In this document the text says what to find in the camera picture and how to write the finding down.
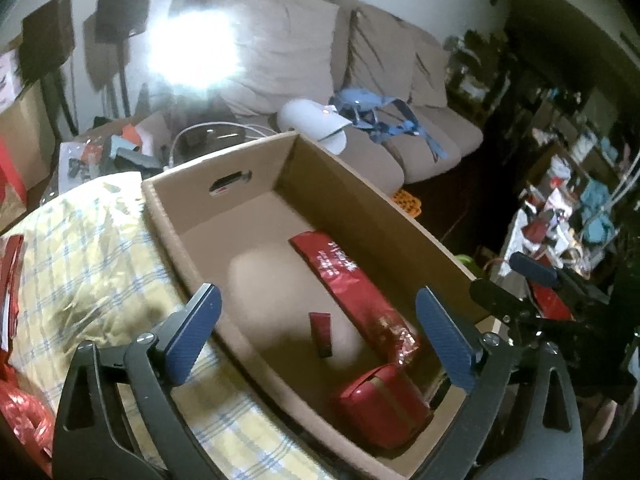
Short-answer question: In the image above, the orange plastic crate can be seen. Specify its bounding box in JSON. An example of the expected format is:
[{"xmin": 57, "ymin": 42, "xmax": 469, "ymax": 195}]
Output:
[{"xmin": 391, "ymin": 187, "xmax": 425, "ymax": 220}]

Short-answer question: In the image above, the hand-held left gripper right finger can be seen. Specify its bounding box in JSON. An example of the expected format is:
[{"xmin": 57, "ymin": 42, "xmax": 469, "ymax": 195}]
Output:
[{"xmin": 415, "ymin": 286, "xmax": 583, "ymax": 480}]

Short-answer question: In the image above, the red cosmetic tube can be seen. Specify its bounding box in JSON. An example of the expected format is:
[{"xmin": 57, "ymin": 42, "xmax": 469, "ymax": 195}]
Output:
[{"xmin": 308, "ymin": 312, "xmax": 334, "ymax": 359}]

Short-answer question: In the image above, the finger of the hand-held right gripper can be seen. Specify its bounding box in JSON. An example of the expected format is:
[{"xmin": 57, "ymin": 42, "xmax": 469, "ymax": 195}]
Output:
[
  {"xmin": 509, "ymin": 251, "xmax": 560, "ymax": 287},
  {"xmin": 470, "ymin": 277, "xmax": 531, "ymax": 322}
]

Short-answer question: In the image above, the white cable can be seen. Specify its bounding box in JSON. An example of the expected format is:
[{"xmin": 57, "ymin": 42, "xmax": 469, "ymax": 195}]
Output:
[{"xmin": 167, "ymin": 121, "xmax": 278, "ymax": 171}]

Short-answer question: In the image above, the medium beige cushion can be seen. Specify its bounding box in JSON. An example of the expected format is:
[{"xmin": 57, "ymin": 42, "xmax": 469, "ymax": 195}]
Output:
[{"xmin": 345, "ymin": 10, "xmax": 423, "ymax": 103}]

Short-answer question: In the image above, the red rounded tin floral sleeve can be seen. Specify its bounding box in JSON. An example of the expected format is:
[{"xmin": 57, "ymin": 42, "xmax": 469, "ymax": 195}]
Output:
[{"xmin": 334, "ymin": 364, "xmax": 435, "ymax": 450}]

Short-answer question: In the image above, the cluttered cardboard tray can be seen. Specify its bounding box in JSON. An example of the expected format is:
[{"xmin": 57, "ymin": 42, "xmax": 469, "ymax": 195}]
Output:
[{"xmin": 47, "ymin": 112, "xmax": 173, "ymax": 193}]

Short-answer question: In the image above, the brown cardboard box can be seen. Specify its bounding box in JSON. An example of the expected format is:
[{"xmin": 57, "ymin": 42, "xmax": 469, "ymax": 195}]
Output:
[{"xmin": 141, "ymin": 130, "xmax": 493, "ymax": 480}]

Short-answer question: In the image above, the white domed device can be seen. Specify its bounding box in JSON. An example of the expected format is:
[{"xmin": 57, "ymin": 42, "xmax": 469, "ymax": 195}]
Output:
[{"xmin": 277, "ymin": 99, "xmax": 348, "ymax": 156}]

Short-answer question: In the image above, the dark cluttered shelf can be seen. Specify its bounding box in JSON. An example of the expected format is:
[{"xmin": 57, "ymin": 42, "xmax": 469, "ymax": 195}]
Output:
[{"xmin": 445, "ymin": 25, "xmax": 640, "ymax": 271}]

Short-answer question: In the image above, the red cartoon gift bag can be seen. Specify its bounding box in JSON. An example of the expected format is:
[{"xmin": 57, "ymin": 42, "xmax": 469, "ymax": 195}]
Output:
[{"xmin": 0, "ymin": 234, "xmax": 26, "ymax": 353}]

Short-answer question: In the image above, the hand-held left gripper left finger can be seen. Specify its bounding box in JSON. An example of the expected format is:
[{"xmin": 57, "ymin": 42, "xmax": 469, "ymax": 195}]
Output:
[{"xmin": 52, "ymin": 284, "xmax": 223, "ymax": 480}]

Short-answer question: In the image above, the red plastic ribbon ball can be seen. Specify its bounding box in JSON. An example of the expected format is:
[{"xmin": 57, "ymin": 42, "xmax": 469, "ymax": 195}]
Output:
[{"xmin": 0, "ymin": 352, "xmax": 55, "ymax": 466}]

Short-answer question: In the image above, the blue strap harness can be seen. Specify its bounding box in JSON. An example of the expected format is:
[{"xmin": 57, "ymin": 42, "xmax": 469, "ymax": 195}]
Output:
[{"xmin": 327, "ymin": 87, "xmax": 443, "ymax": 163}]

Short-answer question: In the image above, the bright lamp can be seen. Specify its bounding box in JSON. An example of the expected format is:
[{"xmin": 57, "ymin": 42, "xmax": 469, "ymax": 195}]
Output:
[{"xmin": 147, "ymin": 10, "xmax": 241, "ymax": 91}]

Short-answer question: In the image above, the long red foil packet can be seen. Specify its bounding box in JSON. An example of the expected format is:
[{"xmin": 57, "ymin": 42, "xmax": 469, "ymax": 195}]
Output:
[{"xmin": 289, "ymin": 230, "xmax": 422, "ymax": 367}]

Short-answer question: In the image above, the beige sofa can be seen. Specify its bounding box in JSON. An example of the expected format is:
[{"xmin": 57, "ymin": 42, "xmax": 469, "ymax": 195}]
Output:
[{"xmin": 167, "ymin": 0, "xmax": 485, "ymax": 186}]

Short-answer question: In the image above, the person's right hand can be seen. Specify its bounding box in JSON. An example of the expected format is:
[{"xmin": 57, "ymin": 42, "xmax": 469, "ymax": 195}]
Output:
[{"xmin": 585, "ymin": 400, "xmax": 623, "ymax": 443}]

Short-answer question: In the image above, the large beige cushion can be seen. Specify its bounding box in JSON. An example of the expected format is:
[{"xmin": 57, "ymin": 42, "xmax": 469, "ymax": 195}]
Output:
[{"xmin": 207, "ymin": 0, "xmax": 341, "ymax": 116}]

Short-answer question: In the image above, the black speaker on stand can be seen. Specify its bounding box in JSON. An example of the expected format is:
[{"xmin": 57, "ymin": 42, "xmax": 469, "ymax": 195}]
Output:
[
  {"xmin": 95, "ymin": 0, "xmax": 153, "ymax": 116},
  {"xmin": 21, "ymin": 0, "xmax": 76, "ymax": 136}
]

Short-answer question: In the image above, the small white carton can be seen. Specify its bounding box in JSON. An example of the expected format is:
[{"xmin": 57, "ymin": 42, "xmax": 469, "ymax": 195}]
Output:
[{"xmin": 0, "ymin": 47, "xmax": 23, "ymax": 106}]

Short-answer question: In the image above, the yellow plaid tablecloth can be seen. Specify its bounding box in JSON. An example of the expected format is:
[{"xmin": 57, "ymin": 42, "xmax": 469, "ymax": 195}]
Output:
[{"xmin": 0, "ymin": 170, "xmax": 326, "ymax": 480}]

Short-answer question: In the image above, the brown cardboard carton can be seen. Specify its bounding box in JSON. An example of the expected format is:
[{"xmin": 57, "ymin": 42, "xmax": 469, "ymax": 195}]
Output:
[{"xmin": 0, "ymin": 82, "xmax": 56, "ymax": 201}]

